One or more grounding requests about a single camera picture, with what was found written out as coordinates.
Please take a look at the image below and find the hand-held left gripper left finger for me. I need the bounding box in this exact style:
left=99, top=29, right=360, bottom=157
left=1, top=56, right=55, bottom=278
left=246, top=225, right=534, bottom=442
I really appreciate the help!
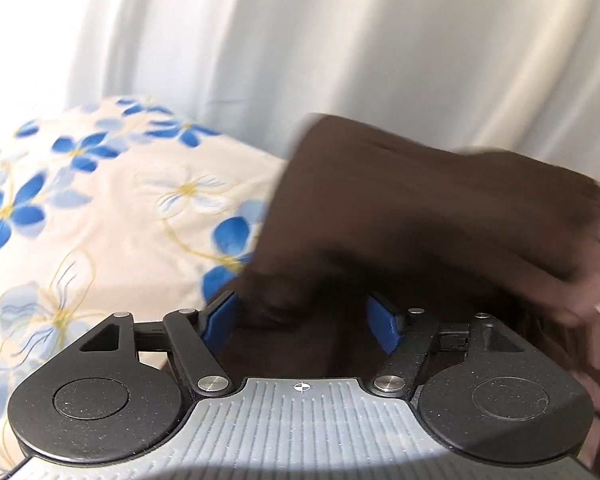
left=78, top=290, right=242, bottom=401

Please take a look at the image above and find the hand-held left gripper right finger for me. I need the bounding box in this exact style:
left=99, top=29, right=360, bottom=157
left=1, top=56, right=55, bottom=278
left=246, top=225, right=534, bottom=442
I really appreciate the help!
left=366, top=291, right=525, bottom=397

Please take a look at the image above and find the dark brown garment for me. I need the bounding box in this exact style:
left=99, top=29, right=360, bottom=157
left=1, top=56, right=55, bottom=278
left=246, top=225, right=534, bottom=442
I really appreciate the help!
left=200, top=114, right=600, bottom=466

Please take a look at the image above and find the blue floral bed sheet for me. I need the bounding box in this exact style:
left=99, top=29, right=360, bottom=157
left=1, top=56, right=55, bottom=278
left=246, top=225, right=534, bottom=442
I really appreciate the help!
left=0, top=95, right=288, bottom=480

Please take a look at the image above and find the white curtain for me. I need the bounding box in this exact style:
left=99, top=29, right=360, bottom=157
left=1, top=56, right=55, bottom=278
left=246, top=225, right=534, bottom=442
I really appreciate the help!
left=0, top=0, right=600, bottom=253

